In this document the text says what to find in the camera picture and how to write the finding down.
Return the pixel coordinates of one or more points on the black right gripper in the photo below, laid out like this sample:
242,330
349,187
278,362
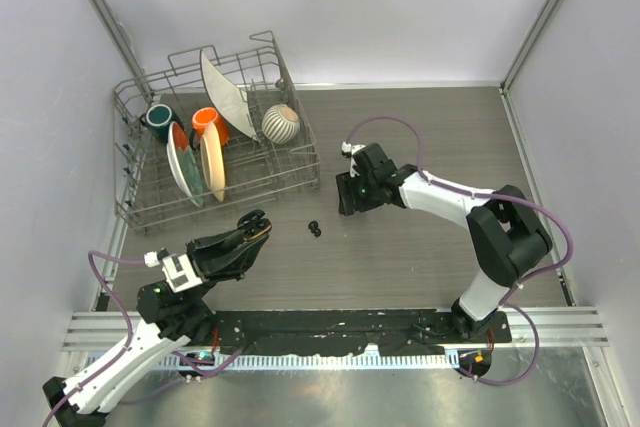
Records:
346,187

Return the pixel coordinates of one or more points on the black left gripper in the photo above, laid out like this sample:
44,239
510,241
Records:
223,256

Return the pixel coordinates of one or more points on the black earbud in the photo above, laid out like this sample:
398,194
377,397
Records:
314,228

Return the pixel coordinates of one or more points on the black earbud charging case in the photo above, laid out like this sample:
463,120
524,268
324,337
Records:
254,225

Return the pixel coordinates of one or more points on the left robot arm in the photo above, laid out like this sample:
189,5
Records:
173,315

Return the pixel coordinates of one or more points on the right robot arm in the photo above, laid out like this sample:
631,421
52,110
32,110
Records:
507,236

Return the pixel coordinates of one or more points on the beige plate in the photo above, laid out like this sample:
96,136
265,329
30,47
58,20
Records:
213,163

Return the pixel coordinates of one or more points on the red teal floral plate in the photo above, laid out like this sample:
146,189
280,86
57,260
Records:
183,165

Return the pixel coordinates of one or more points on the striped grey white bowl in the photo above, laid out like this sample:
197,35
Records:
280,124

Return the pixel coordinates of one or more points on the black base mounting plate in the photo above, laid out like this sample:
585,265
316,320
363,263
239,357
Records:
338,333

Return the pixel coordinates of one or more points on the orange mug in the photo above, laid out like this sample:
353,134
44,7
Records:
201,119

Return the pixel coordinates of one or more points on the teal mug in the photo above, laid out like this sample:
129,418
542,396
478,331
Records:
158,119

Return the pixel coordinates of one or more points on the white square plate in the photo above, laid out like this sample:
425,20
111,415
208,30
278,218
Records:
228,99

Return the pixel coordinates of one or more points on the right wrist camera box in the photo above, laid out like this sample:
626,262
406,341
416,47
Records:
348,150

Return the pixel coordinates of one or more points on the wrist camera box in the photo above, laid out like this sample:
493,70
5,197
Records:
178,270
348,150

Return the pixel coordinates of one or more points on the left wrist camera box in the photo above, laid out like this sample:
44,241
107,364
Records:
178,270

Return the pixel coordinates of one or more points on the grey wire dish rack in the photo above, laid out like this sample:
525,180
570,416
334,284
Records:
256,168

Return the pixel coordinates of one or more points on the white slotted cable duct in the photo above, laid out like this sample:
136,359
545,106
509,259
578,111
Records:
370,359

